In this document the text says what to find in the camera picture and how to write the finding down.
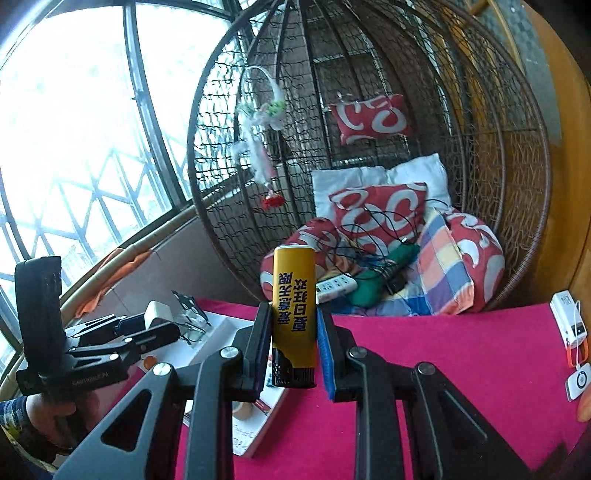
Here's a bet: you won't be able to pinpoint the patchwork blanket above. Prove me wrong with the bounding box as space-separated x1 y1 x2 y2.
369 208 476 317

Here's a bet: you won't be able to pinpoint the feather dreamcatcher ornament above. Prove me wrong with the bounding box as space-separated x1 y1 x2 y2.
233 66 287 210

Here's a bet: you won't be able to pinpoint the white pillow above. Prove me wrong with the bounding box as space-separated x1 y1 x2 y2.
311 154 451 222

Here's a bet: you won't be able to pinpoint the white charger adapter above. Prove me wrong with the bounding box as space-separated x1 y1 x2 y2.
144 301 174 326

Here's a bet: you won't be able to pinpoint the orange cloth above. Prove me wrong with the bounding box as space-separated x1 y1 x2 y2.
76 249 153 315

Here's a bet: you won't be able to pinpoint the green cloth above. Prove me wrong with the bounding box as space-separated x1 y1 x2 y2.
347 244 421 306

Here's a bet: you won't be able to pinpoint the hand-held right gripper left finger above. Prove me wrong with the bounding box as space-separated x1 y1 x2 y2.
55 302 273 480

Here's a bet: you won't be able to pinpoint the person's left hand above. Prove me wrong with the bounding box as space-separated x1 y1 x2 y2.
25 391 100 455

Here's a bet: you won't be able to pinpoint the white power bank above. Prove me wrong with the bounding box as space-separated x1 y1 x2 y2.
549 290 589 347

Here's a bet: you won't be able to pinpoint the red white swirl cushion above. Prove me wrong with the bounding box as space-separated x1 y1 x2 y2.
329 182 428 236

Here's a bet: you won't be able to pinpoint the white power strip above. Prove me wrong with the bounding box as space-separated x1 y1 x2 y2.
315 274 358 303

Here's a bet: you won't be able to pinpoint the yellow cylinder with black base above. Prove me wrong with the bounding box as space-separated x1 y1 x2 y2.
270 246 319 388

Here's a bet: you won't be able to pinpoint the wicker hanging egg chair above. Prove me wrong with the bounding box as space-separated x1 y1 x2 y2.
187 0 552 315

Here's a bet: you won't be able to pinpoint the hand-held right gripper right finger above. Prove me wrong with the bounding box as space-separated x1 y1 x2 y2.
316 306 571 480

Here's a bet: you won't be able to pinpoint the bamboo chair stand ring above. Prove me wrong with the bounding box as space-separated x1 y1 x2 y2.
55 215 199 315

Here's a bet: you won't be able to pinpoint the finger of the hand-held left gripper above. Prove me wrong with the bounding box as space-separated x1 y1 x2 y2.
69 322 182 370
64 314 151 344

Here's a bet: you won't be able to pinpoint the magenta tablecloth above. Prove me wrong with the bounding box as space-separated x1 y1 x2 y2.
175 298 587 480

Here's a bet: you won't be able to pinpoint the window with metal grille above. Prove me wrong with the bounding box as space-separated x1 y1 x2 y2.
0 0 259 370

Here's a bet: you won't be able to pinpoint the white flat charger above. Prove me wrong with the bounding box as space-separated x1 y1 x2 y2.
566 362 591 402

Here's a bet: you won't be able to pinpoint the thin frame glasses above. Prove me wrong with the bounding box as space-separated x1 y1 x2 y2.
178 318 213 344

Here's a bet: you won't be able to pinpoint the small red white cushion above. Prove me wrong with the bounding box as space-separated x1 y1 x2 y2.
329 93 413 145

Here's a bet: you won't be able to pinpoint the black cable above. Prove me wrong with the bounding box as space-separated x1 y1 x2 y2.
335 198 453 282

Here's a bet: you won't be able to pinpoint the orange cable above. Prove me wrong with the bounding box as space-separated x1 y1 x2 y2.
564 344 591 370

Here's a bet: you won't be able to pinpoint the large red seat cushion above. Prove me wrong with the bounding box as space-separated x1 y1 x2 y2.
260 210 505 310

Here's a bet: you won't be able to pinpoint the black metal bracket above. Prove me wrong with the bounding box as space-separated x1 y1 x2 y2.
172 290 201 319

